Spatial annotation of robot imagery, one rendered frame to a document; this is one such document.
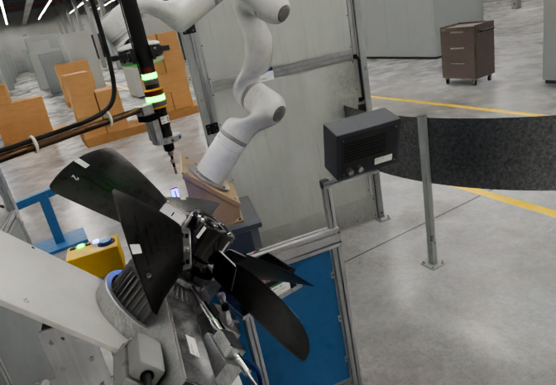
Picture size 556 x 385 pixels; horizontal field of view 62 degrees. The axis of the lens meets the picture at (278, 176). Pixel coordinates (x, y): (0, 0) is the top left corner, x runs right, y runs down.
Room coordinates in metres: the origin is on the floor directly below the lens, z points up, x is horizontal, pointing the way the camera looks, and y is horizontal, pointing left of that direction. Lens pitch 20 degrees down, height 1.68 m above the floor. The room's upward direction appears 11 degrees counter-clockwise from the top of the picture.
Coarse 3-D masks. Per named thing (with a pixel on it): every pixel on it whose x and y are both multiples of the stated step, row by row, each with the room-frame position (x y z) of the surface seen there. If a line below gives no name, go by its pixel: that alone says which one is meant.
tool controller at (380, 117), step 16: (368, 112) 1.67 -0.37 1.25; (384, 112) 1.65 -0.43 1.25; (336, 128) 1.57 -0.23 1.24; (352, 128) 1.56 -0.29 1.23; (368, 128) 1.56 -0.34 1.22; (384, 128) 1.58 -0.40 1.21; (336, 144) 1.53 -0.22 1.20; (352, 144) 1.55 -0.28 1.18; (368, 144) 1.57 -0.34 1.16; (384, 144) 1.59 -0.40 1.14; (336, 160) 1.55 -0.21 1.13; (352, 160) 1.56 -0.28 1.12; (368, 160) 1.59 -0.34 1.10; (384, 160) 1.61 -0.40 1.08; (336, 176) 1.57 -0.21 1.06
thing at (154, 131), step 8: (144, 112) 1.04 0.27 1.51; (152, 112) 1.05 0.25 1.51; (144, 120) 1.05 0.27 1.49; (152, 120) 1.04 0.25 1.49; (152, 128) 1.05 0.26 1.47; (160, 128) 1.06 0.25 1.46; (152, 136) 1.06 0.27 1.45; (160, 136) 1.06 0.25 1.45; (176, 136) 1.07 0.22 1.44; (160, 144) 1.05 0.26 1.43
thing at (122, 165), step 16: (96, 160) 1.09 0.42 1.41; (112, 160) 1.11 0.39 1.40; (64, 176) 1.00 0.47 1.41; (96, 176) 1.04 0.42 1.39; (112, 176) 1.05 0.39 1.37; (128, 176) 1.07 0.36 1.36; (144, 176) 1.09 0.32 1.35; (64, 192) 0.97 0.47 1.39; (80, 192) 0.99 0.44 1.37; (96, 192) 1.00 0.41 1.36; (128, 192) 1.03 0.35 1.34; (144, 192) 1.05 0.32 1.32; (160, 192) 1.06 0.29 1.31; (96, 208) 0.97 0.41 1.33; (112, 208) 0.98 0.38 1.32; (160, 208) 1.02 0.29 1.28
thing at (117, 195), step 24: (120, 192) 0.78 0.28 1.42; (120, 216) 0.73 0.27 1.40; (144, 216) 0.79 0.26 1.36; (168, 216) 0.88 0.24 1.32; (144, 240) 0.74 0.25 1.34; (168, 240) 0.82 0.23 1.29; (144, 264) 0.70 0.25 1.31; (168, 264) 0.79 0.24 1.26; (144, 288) 0.66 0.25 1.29; (168, 288) 0.76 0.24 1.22
